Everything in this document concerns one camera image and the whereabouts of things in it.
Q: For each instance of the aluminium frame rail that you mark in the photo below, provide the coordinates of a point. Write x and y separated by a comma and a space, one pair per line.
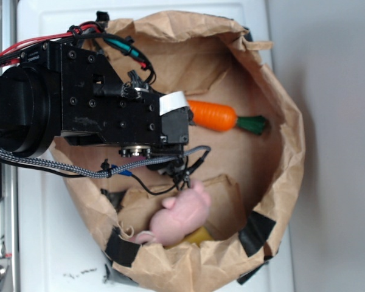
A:
9, 254

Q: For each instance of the pink plush pig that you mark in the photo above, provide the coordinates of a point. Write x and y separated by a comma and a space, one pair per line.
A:
180, 215

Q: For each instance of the yellow block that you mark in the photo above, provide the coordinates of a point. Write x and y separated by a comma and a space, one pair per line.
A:
197, 237

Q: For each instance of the brown paper bag bin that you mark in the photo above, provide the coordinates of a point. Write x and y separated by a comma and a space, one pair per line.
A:
254, 181

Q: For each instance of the white plastic tray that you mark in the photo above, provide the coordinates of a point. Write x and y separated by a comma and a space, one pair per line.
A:
57, 253

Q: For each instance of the orange toy carrot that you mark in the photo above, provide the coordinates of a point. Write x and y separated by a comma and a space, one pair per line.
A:
220, 117

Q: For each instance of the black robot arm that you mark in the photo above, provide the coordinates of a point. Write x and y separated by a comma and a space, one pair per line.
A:
20, 116

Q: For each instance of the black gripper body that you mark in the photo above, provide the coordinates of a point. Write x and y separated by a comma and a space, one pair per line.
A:
84, 101

